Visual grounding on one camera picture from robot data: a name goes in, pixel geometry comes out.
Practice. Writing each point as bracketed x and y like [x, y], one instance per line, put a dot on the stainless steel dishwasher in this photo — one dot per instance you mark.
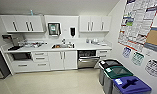
[88, 61]

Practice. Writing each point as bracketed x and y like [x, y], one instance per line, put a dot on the blue label bottle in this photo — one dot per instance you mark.
[87, 41]

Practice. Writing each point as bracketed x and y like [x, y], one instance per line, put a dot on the stainless steel sink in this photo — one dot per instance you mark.
[62, 46]

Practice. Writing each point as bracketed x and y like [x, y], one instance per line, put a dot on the black soap dispenser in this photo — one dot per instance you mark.
[72, 32]

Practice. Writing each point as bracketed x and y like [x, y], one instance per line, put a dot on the white under-sink cabinet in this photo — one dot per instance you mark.
[62, 60]

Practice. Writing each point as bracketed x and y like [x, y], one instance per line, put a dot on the dishes on counter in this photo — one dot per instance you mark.
[103, 43]

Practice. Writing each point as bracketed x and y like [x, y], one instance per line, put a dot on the white drawer unit narrow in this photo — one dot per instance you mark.
[104, 53]

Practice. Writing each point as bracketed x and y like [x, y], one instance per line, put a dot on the steel paper towel dispenser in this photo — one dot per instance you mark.
[54, 29]

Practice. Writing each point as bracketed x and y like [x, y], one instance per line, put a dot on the grey bin black lid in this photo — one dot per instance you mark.
[109, 64]

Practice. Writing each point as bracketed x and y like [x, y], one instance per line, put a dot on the white drawer unit wide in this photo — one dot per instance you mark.
[40, 61]

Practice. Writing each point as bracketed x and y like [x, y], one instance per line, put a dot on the dish rack with dishes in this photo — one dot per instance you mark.
[34, 44]

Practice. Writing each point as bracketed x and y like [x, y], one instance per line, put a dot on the grey bin green lid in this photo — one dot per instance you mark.
[117, 72]

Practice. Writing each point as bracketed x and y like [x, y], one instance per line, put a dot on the black built-in microwave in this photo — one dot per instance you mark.
[21, 56]

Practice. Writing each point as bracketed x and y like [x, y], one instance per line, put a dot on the light blue spray bottle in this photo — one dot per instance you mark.
[31, 13]

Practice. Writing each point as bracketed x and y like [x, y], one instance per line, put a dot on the brown paper notice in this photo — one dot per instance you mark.
[153, 40]

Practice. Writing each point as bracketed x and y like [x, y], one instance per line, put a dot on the white wall cabinet three doors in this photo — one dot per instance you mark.
[95, 24]

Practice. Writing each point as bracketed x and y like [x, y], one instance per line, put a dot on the colourful wall poster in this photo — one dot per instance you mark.
[134, 23]

